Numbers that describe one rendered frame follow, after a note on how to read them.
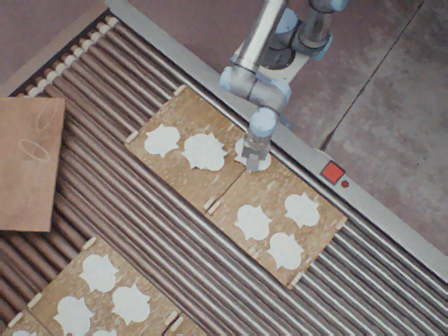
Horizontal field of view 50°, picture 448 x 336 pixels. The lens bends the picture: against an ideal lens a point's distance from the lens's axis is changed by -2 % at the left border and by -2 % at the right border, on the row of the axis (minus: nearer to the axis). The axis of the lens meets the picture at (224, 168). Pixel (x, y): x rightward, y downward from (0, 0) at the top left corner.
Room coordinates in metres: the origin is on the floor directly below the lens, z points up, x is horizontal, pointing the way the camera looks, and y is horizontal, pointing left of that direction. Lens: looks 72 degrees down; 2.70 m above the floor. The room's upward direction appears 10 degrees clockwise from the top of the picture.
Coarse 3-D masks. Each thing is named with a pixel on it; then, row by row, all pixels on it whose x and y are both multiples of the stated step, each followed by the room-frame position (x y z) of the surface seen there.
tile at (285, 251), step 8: (272, 240) 0.34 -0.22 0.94; (280, 240) 0.34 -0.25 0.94; (288, 240) 0.35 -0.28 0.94; (272, 248) 0.31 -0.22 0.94; (280, 248) 0.31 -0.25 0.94; (288, 248) 0.32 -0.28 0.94; (296, 248) 0.32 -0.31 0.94; (272, 256) 0.28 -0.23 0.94; (280, 256) 0.29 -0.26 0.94; (288, 256) 0.29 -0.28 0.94; (296, 256) 0.30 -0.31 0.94; (280, 264) 0.26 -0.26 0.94; (288, 264) 0.26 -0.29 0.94; (296, 264) 0.27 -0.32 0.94
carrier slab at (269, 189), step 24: (240, 192) 0.50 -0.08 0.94; (264, 192) 0.52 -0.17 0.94; (288, 192) 0.53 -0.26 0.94; (312, 192) 0.55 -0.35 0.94; (216, 216) 0.39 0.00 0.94; (336, 216) 0.47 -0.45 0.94; (240, 240) 0.32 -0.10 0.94; (264, 240) 0.34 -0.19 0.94; (312, 240) 0.36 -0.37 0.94; (264, 264) 0.25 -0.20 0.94; (288, 288) 0.18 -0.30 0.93
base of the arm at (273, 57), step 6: (270, 48) 1.10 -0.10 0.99; (282, 48) 1.11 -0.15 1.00; (288, 48) 1.13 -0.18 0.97; (270, 54) 1.09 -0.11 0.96; (276, 54) 1.10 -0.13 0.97; (282, 54) 1.10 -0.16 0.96; (288, 54) 1.12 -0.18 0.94; (264, 60) 1.09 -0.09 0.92; (270, 60) 1.08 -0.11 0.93; (276, 60) 1.09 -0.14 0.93; (282, 60) 1.10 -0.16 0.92; (288, 60) 1.12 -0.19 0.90
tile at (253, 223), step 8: (240, 208) 0.44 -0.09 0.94; (248, 208) 0.44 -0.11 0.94; (256, 208) 0.45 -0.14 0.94; (240, 216) 0.41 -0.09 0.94; (248, 216) 0.41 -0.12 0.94; (256, 216) 0.42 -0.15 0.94; (264, 216) 0.42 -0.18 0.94; (240, 224) 0.38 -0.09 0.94; (248, 224) 0.38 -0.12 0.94; (256, 224) 0.39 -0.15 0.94; (264, 224) 0.39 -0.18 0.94; (248, 232) 0.35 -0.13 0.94; (256, 232) 0.36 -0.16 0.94; (264, 232) 0.36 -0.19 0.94
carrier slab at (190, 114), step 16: (192, 96) 0.86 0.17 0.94; (160, 112) 0.77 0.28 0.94; (176, 112) 0.78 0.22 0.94; (192, 112) 0.79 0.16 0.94; (208, 112) 0.80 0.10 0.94; (144, 128) 0.69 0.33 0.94; (176, 128) 0.71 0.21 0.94; (192, 128) 0.72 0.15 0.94; (208, 128) 0.73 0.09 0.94; (224, 128) 0.74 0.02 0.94; (144, 144) 0.62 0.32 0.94; (176, 144) 0.64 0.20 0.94; (144, 160) 0.56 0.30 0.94; (160, 160) 0.57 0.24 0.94; (176, 160) 0.58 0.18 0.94; (224, 160) 0.61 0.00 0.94; (160, 176) 0.51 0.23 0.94; (176, 176) 0.52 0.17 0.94; (192, 176) 0.53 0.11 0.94; (208, 176) 0.54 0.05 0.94; (224, 176) 0.55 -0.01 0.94; (192, 192) 0.47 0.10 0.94; (208, 192) 0.48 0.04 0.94; (224, 192) 0.49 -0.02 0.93
